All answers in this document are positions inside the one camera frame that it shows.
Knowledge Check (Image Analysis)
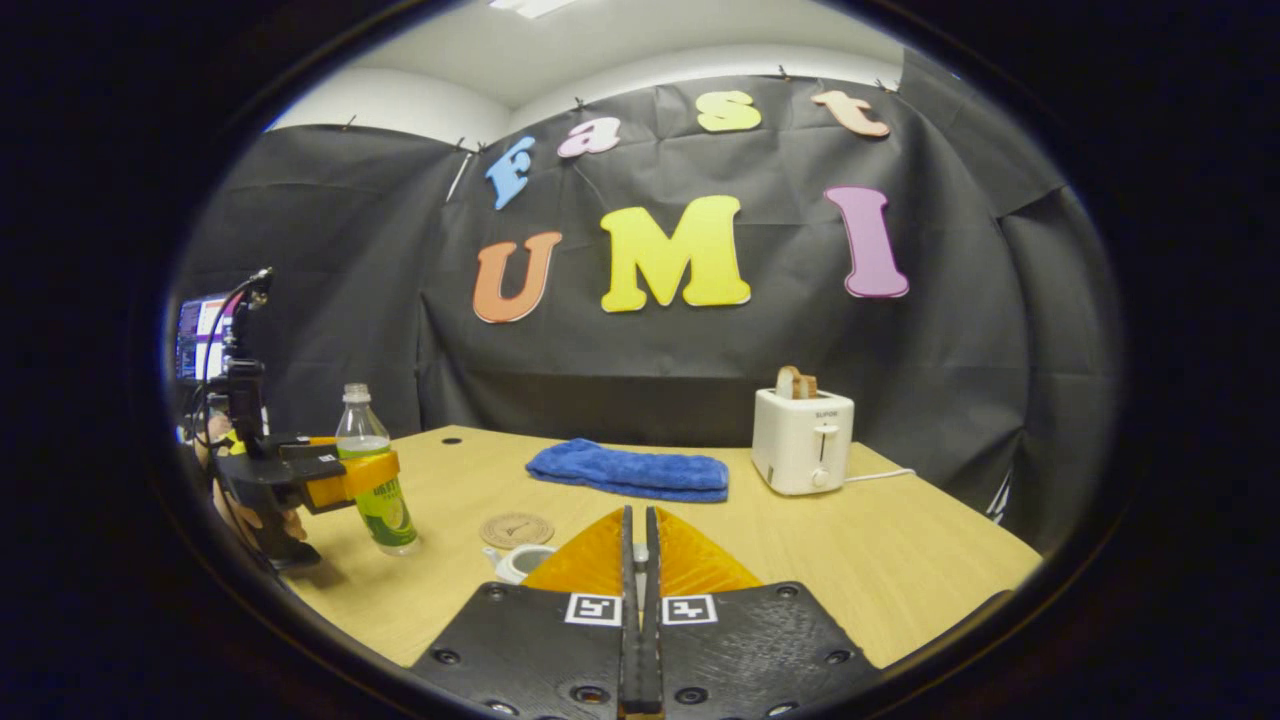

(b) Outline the computer monitor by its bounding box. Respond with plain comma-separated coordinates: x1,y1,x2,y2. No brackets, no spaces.
176,293,239,384

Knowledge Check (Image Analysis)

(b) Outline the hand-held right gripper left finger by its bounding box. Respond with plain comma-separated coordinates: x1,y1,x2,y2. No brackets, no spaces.
410,505,642,720

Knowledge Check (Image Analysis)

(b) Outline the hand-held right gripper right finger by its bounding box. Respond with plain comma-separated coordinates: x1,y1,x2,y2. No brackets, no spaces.
645,505,887,720

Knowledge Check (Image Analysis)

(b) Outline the blue folded towel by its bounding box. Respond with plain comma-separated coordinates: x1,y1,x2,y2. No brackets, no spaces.
525,438,731,504

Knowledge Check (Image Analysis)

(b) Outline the round wooden coaster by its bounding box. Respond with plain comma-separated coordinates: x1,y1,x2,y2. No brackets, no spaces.
479,512,556,550

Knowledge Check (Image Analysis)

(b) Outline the clear green-label water bottle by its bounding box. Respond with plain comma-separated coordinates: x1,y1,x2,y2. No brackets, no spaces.
335,383,422,557

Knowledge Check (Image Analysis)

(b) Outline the white ceramic teacup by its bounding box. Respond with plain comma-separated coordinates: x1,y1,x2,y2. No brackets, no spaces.
483,543,558,585

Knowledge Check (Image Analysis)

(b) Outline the ceiling light panel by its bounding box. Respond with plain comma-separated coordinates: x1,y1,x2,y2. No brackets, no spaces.
488,0,583,20

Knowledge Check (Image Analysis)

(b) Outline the black backdrop cloth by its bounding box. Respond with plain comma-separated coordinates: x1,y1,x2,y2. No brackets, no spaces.
175,50,1123,557

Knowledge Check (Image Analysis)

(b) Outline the white toaster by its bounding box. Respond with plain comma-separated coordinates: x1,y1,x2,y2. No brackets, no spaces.
750,387,857,498

